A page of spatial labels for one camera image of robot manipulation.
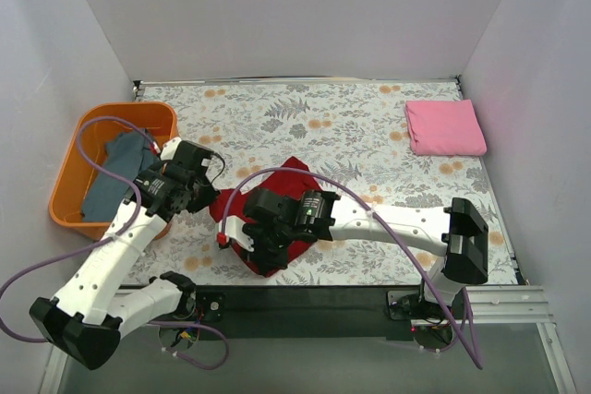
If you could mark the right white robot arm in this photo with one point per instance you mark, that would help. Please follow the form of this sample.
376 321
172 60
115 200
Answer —
457 236

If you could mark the folded pink t shirt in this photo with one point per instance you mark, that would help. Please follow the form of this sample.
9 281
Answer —
444 128

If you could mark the orange plastic tub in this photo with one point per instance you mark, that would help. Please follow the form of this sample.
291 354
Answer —
76 175

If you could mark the floral table cloth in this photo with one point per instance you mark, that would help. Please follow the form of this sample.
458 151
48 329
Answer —
355 134

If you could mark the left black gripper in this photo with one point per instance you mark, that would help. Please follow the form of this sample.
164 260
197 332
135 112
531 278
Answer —
193 188

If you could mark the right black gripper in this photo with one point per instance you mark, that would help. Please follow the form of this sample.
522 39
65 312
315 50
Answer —
266 237

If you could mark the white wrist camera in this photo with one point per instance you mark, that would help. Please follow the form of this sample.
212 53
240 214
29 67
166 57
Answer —
230 233
169 148

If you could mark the grey blue t shirt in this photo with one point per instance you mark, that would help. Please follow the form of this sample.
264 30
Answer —
127 155

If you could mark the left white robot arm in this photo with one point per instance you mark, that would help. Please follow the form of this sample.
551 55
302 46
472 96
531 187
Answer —
83 318

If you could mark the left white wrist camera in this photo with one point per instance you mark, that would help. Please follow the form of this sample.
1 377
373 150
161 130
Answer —
169 148

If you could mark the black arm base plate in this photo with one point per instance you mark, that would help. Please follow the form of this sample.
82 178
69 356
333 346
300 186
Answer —
322 312

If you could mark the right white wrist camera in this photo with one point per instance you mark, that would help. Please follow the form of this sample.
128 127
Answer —
230 233

